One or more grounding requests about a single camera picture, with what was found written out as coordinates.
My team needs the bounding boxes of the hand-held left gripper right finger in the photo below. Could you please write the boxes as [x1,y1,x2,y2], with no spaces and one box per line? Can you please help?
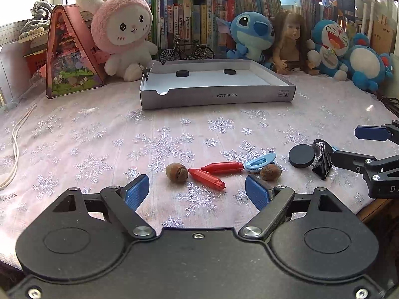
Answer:
[238,174,347,240]

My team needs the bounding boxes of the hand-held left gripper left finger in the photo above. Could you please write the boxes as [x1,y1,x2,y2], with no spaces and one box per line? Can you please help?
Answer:
[51,174,156,240]

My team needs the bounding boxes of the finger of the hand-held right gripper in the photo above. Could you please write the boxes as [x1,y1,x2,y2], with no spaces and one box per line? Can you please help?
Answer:
[330,149,399,175]
[355,121,399,145]

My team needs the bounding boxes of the brown walnut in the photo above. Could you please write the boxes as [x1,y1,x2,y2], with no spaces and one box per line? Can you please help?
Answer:
[260,164,282,181]
[165,163,189,182]

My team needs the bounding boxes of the large black binder clip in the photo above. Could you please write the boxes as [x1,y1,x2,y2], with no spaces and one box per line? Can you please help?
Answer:
[311,139,339,180]

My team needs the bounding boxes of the red plastic crayon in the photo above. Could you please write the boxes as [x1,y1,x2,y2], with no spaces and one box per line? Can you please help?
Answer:
[201,161,245,173]
[188,168,226,191]

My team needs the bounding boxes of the white cardboard tray box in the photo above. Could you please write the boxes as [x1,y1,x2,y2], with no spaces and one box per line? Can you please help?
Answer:
[139,59,296,110]

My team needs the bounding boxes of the light blue hair clip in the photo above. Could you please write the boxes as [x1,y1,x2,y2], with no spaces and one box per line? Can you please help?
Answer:
[244,153,278,173]

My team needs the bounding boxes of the blue mouse plush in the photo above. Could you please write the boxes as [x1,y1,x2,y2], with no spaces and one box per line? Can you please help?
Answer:
[343,33,394,93]

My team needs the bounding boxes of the pink snowflake tablecloth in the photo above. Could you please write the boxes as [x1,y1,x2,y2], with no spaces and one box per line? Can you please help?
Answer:
[0,69,396,228]

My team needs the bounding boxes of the blue robot cat plush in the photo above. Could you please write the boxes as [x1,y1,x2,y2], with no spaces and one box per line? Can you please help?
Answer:
[307,19,351,81]

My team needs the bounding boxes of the brown cardboard box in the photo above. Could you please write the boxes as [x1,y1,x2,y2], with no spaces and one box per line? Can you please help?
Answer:
[371,15,394,54]

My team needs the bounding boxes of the white pipe rack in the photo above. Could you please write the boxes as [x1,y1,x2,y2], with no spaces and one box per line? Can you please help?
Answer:
[358,0,381,42]

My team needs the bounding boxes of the small black binder clip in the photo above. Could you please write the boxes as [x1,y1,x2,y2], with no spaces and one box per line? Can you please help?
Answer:
[139,63,155,81]

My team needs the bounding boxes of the brown haired baby doll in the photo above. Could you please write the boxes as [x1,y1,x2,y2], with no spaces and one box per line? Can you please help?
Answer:
[271,10,321,75]

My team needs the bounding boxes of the pink triangular toy house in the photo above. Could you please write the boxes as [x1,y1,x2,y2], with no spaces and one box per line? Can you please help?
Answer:
[46,4,105,99]

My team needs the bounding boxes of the black miniature bicycle model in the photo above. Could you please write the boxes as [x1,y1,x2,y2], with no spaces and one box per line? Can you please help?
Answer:
[160,36,215,64]

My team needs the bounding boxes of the blue alien plush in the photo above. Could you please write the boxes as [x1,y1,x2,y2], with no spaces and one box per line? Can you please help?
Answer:
[216,12,275,69]

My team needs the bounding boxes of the pink bunny plush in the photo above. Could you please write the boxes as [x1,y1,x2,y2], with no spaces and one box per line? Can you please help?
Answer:
[75,0,158,81]

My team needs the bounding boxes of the red crate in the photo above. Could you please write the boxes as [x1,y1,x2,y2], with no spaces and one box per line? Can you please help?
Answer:
[23,51,50,78]

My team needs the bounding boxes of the row of upright books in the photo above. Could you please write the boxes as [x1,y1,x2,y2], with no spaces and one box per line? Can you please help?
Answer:
[137,0,315,58]

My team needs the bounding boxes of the grey crumpled cloth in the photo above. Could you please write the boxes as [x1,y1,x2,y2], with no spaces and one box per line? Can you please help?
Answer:
[20,1,57,35]

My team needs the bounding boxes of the black cables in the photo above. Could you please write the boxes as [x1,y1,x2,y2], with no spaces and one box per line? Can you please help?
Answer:
[374,96,399,116]

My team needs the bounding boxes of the white cable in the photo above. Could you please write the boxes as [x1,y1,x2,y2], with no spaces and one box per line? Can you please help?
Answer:
[0,104,38,190]

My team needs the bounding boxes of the wooden bead string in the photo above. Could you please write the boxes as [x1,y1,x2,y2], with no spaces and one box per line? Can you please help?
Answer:
[18,26,44,42]

